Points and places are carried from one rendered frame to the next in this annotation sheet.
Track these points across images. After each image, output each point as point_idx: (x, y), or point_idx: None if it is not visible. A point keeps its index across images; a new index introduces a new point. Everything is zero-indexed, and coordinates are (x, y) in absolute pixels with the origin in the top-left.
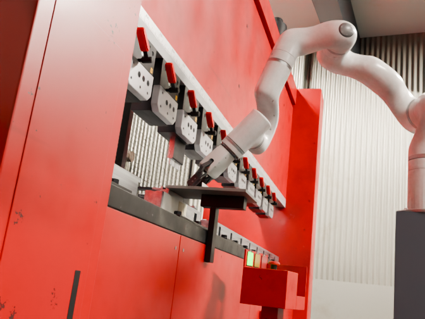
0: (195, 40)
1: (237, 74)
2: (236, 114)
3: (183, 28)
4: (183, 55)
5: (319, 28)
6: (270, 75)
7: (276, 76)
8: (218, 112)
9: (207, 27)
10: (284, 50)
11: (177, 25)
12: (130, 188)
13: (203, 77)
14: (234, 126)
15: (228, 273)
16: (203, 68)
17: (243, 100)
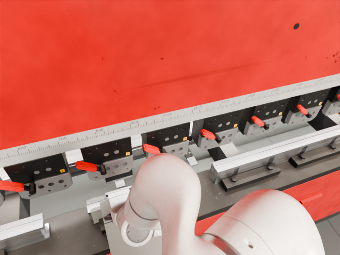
0: (81, 94)
1: (287, 14)
2: (284, 67)
3: (32, 111)
4: (52, 133)
5: (164, 234)
6: (126, 211)
7: (131, 218)
8: (203, 107)
9: (116, 48)
10: (134, 201)
11: (9, 121)
12: (30, 237)
13: (132, 110)
14: (272, 85)
15: (197, 228)
16: (129, 100)
17: (318, 33)
